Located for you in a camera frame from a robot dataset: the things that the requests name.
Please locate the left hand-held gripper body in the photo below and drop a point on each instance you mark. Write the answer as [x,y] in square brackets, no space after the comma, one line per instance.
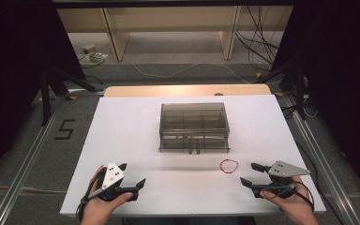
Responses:
[112,176]

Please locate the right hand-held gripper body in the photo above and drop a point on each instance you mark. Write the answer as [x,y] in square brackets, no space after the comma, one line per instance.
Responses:
[282,170]

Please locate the person's left hand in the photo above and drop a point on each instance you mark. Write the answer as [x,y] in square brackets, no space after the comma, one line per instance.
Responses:
[97,209]

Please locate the person's right hand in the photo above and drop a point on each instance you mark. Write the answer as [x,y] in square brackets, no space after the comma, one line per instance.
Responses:
[295,207]

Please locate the red rubber band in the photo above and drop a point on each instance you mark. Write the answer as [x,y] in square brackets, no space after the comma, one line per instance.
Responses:
[221,168]

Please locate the black metal stand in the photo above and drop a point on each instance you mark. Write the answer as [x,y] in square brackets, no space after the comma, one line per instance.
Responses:
[300,93]
[46,100]

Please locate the smoky transparent drawer cabinet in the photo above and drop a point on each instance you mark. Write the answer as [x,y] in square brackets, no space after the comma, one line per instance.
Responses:
[193,114]

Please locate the wooden table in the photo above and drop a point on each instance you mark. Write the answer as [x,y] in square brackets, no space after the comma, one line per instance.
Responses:
[184,90]

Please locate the black curtain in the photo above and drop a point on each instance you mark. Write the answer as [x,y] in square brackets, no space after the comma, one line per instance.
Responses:
[18,78]
[340,78]

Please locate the white power strip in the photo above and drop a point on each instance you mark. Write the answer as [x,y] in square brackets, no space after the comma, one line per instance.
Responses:
[97,57]

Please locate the grey power adapter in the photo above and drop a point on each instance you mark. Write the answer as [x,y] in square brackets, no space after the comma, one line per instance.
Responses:
[88,49]

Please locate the light wooden desk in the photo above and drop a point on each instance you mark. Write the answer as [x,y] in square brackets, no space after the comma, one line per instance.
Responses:
[168,18]

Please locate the aluminium floor rail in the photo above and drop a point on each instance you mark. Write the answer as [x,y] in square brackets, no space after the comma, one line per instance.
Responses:
[22,175]
[318,159]

